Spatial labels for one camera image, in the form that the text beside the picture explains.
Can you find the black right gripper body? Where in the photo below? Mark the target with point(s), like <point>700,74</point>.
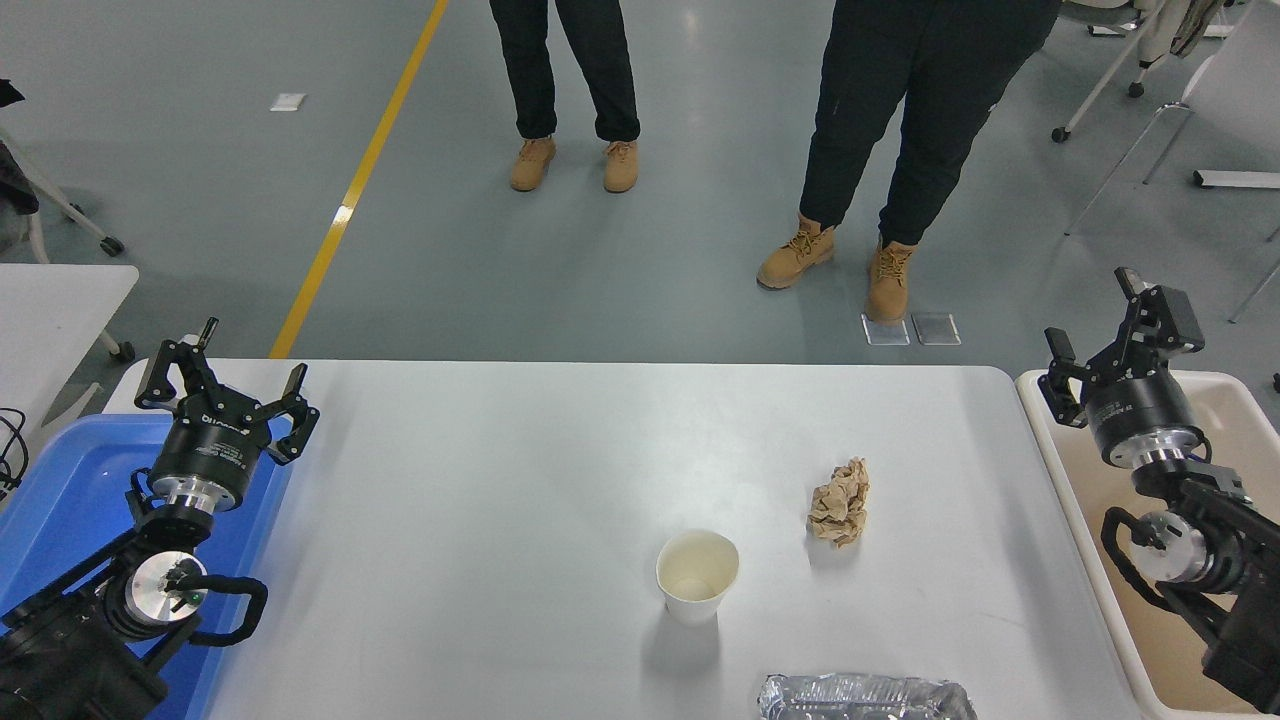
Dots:
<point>1140,410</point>

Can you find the white wheeled stand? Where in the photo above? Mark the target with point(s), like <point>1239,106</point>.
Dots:
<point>70,210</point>

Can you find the silver foil tray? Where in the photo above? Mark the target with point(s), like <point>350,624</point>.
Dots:
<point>860,698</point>

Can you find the white floor tag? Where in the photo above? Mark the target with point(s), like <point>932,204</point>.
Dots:
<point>288,102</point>

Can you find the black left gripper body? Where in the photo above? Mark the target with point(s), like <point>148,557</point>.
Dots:
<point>215,450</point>

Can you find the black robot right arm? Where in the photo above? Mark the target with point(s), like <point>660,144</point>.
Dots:
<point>1240,560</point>

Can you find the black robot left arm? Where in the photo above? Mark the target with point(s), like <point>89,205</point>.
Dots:
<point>60,650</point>

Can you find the white wheeled rack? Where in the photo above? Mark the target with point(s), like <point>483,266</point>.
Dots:
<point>1100,85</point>

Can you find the white chair chrome legs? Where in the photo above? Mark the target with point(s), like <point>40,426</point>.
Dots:
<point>1240,90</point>

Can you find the beige hanging garment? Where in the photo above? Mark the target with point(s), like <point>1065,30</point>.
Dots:
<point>1190,25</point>

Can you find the white paper cup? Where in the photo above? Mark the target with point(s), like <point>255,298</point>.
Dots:
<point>697,580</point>

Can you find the person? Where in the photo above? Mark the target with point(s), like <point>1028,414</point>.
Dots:
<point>610,70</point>
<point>900,110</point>

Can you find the clear floor plate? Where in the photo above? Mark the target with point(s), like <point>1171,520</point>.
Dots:
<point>886,330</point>
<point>937,329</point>

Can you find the white flat bar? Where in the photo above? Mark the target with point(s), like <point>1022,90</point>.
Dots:
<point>1240,179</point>

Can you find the large pale bin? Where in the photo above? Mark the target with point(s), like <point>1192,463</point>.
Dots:
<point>1075,470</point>

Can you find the crumpled tan paper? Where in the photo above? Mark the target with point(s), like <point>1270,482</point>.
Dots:
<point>840,505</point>

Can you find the blue plastic tray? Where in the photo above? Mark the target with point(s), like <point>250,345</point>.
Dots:
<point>70,480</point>

